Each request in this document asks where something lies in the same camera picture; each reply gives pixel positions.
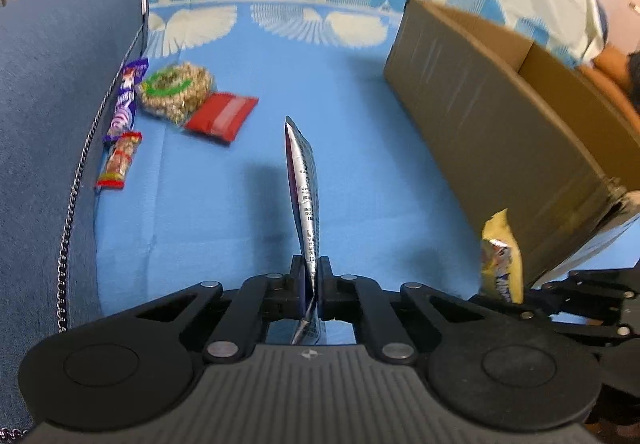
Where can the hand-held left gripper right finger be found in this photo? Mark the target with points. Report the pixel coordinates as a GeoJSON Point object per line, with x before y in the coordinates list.
{"type": "Point", "coordinates": [325, 289]}

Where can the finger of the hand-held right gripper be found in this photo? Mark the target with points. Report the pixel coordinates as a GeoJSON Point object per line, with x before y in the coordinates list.
{"type": "Point", "coordinates": [575, 324]}
{"type": "Point", "coordinates": [590, 281]}

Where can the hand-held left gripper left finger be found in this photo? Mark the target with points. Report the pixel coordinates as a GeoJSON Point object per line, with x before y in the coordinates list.
{"type": "Point", "coordinates": [297, 284]}

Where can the silver-backed red snack packet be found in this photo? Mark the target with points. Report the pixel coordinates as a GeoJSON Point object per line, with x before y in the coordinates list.
{"type": "Point", "coordinates": [305, 194]}

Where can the yellow snack bar packet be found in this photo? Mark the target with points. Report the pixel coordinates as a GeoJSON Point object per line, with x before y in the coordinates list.
{"type": "Point", "coordinates": [500, 264]}

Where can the plain red snack packet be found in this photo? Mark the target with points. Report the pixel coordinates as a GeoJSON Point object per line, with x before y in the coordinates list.
{"type": "Point", "coordinates": [220, 116]}

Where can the brown cardboard box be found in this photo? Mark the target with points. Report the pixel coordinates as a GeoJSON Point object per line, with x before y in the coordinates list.
{"type": "Point", "coordinates": [475, 98]}

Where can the small red sausage packet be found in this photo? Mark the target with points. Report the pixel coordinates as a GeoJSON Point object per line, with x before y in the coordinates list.
{"type": "Point", "coordinates": [119, 158]}

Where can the round green-label peanut brittle packet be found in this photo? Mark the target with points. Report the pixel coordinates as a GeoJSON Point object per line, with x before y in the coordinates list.
{"type": "Point", "coordinates": [172, 88]}

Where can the purple candy bar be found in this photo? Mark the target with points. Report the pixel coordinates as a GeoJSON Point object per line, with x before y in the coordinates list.
{"type": "Point", "coordinates": [124, 103]}

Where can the orange pillow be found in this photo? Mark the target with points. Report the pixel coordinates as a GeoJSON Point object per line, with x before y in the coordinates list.
{"type": "Point", "coordinates": [607, 73]}

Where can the blue denim sofa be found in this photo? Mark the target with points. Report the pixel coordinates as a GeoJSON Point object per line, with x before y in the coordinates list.
{"type": "Point", "coordinates": [35, 123]}

